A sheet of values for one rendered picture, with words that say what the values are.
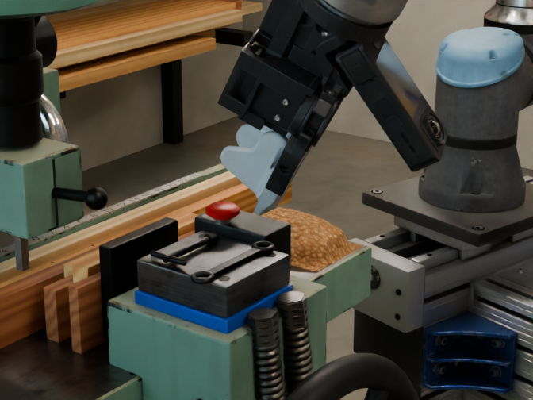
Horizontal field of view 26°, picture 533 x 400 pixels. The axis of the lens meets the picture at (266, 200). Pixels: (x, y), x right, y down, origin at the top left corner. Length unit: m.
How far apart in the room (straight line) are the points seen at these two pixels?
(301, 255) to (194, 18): 2.95
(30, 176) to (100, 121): 3.48
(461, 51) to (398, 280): 0.32
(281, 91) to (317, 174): 3.52
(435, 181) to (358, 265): 0.41
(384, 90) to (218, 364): 0.25
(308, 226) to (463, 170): 0.43
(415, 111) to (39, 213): 0.35
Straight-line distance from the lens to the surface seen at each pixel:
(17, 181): 1.00
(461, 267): 1.60
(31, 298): 1.07
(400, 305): 1.55
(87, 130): 4.44
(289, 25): 0.85
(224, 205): 1.01
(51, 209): 1.03
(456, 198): 1.61
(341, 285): 1.22
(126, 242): 1.02
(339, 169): 4.43
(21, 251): 1.08
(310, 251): 1.20
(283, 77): 0.85
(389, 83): 0.85
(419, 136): 0.87
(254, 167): 0.91
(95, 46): 3.69
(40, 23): 1.22
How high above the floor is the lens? 1.37
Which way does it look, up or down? 20 degrees down
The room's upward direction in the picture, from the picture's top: straight up
